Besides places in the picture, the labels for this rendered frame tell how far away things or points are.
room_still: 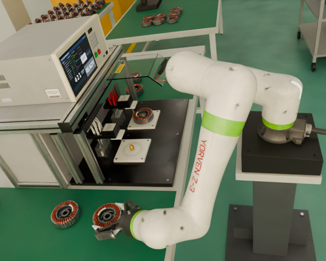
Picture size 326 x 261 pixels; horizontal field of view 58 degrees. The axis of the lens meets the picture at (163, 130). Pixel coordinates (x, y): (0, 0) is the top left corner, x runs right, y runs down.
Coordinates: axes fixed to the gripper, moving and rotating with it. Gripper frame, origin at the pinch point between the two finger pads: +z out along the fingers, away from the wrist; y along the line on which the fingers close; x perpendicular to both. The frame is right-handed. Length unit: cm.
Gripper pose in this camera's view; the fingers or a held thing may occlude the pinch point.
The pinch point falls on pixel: (108, 217)
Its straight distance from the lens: 118.5
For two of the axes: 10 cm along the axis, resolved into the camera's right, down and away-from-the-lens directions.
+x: -5.4, -8.1, -2.3
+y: 6.2, -5.7, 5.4
